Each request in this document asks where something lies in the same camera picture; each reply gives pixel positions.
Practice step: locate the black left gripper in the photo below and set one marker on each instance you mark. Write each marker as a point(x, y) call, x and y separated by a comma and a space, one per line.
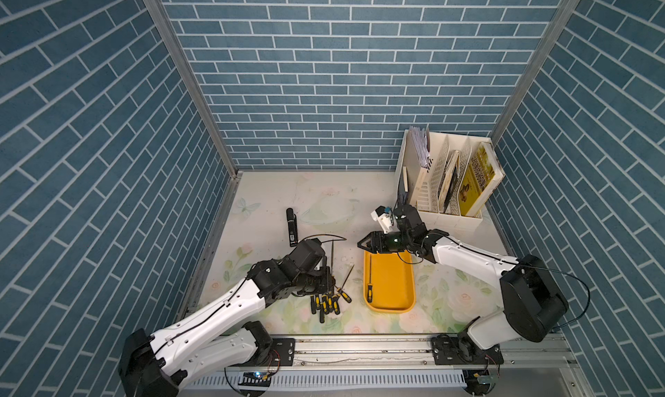
point(326, 283)

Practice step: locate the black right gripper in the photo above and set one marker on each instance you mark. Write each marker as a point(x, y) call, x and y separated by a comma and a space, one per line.
point(375, 236)

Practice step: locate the file tool yellow black handle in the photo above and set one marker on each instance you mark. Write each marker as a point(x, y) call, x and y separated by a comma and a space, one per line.
point(369, 288)

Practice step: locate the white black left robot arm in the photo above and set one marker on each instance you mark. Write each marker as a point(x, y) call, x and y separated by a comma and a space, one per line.
point(221, 334)

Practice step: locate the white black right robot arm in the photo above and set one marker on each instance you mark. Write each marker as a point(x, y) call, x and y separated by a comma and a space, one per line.
point(532, 303)

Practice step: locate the lone angled file tool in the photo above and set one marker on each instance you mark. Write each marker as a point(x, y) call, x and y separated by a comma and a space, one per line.
point(341, 290)

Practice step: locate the flat file in pile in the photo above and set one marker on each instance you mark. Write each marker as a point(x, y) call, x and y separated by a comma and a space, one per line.
point(335, 304)

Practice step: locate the yellow plastic storage tray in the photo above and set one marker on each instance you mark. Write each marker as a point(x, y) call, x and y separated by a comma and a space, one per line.
point(393, 282)

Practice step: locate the white perforated file organizer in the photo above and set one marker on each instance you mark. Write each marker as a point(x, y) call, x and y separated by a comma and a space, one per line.
point(420, 187)

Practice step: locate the old black cover book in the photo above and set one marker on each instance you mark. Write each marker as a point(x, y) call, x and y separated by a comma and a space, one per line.
point(448, 181)

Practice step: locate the purple striped papers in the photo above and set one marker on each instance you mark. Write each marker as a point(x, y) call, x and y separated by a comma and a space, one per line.
point(419, 138)

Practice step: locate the yellow cover book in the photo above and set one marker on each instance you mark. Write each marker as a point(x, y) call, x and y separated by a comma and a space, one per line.
point(481, 178)

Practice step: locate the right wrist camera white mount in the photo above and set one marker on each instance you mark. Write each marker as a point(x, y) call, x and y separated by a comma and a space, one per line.
point(385, 218)

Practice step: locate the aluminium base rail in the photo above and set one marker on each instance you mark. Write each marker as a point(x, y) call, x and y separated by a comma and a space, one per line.
point(355, 362)

